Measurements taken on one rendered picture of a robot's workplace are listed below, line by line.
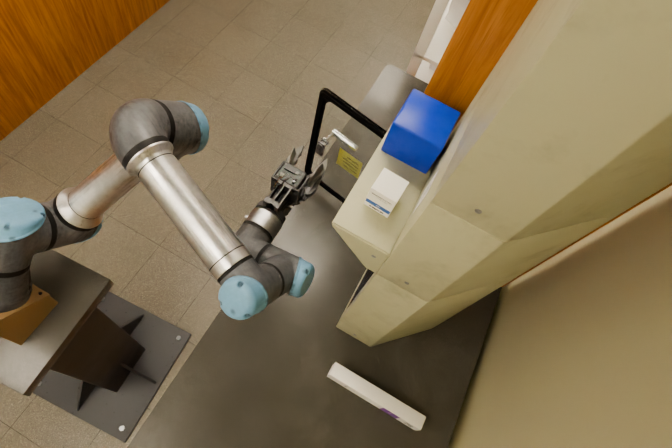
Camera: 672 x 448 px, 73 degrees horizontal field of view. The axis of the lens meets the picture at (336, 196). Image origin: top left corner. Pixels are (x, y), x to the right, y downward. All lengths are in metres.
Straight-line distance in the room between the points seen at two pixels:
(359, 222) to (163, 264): 1.69
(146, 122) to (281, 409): 0.78
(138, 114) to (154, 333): 1.51
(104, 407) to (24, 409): 0.31
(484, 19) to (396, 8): 2.85
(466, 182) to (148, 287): 1.98
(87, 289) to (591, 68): 1.27
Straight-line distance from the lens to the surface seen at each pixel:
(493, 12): 0.86
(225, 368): 1.29
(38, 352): 1.40
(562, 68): 0.43
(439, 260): 0.73
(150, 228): 2.48
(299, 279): 0.90
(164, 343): 2.27
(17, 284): 1.27
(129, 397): 2.27
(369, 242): 0.79
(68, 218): 1.24
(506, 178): 0.53
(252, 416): 1.28
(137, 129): 0.90
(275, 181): 1.02
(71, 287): 1.42
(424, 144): 0.82
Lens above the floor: 2.22
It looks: 60 degrees down
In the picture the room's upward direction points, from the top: 19 degrees clockwise
